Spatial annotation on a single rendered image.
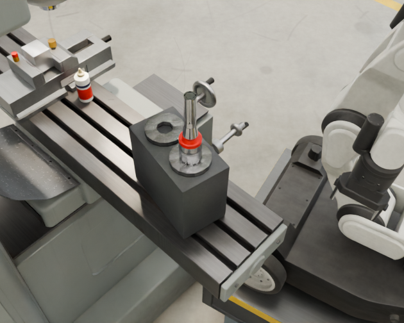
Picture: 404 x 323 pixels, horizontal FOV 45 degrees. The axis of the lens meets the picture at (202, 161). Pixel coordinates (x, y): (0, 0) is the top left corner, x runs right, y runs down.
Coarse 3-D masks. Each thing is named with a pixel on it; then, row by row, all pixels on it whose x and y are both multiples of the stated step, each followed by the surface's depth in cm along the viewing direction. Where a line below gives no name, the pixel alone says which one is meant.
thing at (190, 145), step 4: (180, 136) 98; (200, 136) 98; (180, 140) 97; (184, 140) 97; (192, 140) 97; (196, 140) 97; (200, 140) 97; (180, 144) 98; (184, 144) 97; (188, 144) 97; (192, 144) 97; (196, 144) 97; (200, 144) 98; (188, 148) 97; (192, 148) 97
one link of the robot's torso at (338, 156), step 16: (336, 128) 122; (352, 128) 120; (336, 144) 125; (352, 144) 122; (336, 160) 129; (352, 160) 131; (336, 176) 140; (352, 208) 144; (368, 208) 142; (384, 224) 143
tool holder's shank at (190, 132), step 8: (184, 96) 89; (192, 96) 89; (184, 104) 90; (192, 104) 89; (184, 112) 92; (192, 112) 91; (184, 120) 94; (192, 120) 93; (184, 128) 95; (192, 128) 94; (184, 136) 96; (192, 136) 96
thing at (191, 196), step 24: (144, 120) 111; (168, 120) 109; (144, 144) 106; (168, 144) 105; (144, 168) 113; (168, 168) 102; (192, 168) 101; (216, 168) 102; (168, 192) 106; (192, 192) 101; (216, 192) 107; (168, 216) 115; (192, 216) 108; (216, 216) 115
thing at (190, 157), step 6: (180, 150) 99; (186, 150) 98; (192, 150) 97; (198, 150) 98; (180, 156) 101; (186, 156) 99; (192, 156) 99; (198, 156) 100; (186, 162) 101; (192, 162) 100; (198, 162) 101
